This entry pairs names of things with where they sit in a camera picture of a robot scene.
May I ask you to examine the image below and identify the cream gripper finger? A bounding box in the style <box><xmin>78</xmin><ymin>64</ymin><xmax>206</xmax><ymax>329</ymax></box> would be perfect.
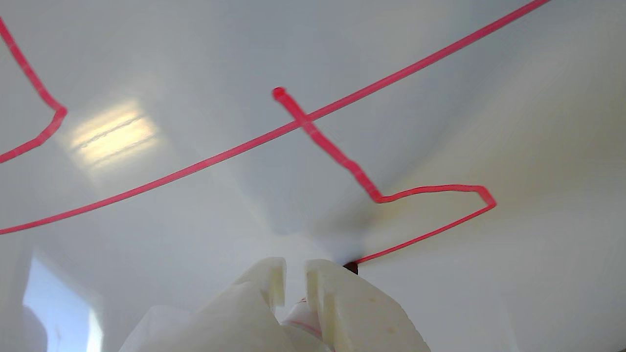
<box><xmin>147</xmin><ymin>257</ymin><xmax>296</xmax><ymax>352</ymax></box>
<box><xmin>305</xmin><ymin>259</ymin><xmax>431</xmax><ymax>352</ymax></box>

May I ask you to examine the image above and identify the white red whiteboard marker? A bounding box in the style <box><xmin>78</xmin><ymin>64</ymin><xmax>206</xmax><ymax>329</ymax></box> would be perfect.
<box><xmin>280</xmin><ymin>262</ymin><xmax>359</xmax><ymax>352</ymax></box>

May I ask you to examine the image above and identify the large whiteboard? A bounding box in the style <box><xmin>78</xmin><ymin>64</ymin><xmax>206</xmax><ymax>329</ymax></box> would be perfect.
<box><xmin>0</xmin><ymin>0</ymin><xmax>626</xmax><ymax>352</ymax></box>

